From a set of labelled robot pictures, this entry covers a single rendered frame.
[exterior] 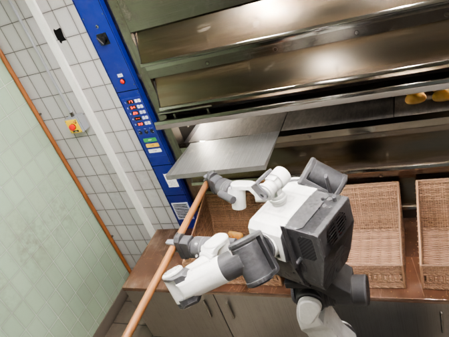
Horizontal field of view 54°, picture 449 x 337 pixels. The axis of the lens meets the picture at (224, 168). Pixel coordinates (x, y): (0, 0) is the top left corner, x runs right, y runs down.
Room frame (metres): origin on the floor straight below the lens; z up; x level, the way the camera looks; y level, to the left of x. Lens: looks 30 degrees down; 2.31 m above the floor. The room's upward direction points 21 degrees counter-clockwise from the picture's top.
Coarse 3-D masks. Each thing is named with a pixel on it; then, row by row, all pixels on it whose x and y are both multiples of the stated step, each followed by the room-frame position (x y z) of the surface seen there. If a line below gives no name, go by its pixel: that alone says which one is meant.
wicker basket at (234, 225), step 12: (204, 204) 2.28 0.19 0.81; (216, 204) 2.27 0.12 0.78; (228, 204) 2.23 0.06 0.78; (252, 204) 2.15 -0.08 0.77; (216, 216) 2.26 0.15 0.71; (228, 216) 2.22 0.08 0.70; (252, 216) 2.14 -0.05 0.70; (204, 228) 2.19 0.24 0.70; (216, 228) 2.25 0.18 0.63; (228, 228) 2.21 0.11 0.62; (240, 228) 2.17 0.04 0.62; (240, 276) 1.76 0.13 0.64; (276, 276) 1.72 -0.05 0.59
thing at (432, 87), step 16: (400, 80) 1.78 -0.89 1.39; (416, 80) 1.71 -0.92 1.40; (288, 96) 2.06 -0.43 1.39; (304, 96) 1.97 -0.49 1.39; (368, 96) 1.70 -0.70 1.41; (384, 96) 1.67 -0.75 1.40; (192, 112) 2.30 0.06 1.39; (256, 112) 1.96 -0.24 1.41; (272, 112) 1.92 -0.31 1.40; (160, 128) 2.22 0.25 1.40
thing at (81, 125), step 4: (68, 116) 2.66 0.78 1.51; (76, 116) 2.60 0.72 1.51; (80, 116) 2.61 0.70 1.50; (64, 120) 2.62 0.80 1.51; (68, 120) 2.60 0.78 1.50; (72, 120) 2.59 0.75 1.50; (76, 120) 2.58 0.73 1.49; (80, 120) 2.60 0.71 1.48; (84, 120) 2.62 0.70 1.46; (68, 124) 2.61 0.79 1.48; (76, 124) 2.58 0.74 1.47; (80, 124) 2.58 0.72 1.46; (84, 124) 2.61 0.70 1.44; (88, 124) 2.64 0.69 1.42; (76, 128) 2.59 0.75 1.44; (80, 128) 2.58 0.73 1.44; (84, 128) 2.59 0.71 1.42; (72, 132) 2.61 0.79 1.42; (76, 132) 2.60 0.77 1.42
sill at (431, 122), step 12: (372, 120) 1.88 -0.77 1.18; (384, 120) 1.84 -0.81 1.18; (396, 120) 1.81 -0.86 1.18; (408, 120) 1.77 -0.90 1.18; (420, 120) 1.74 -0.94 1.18; (432, 120) 1.71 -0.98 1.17; (444, 120) 1.69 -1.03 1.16; (288, 132) 2.08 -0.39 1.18; (300, 132) 2.03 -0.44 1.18; (312, 132) 1.99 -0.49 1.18; (324, 132) 1.96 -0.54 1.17; (336, 132) 1.93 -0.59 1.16; (348, 132) 1.90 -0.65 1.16; (360, 132) 1.87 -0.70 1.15
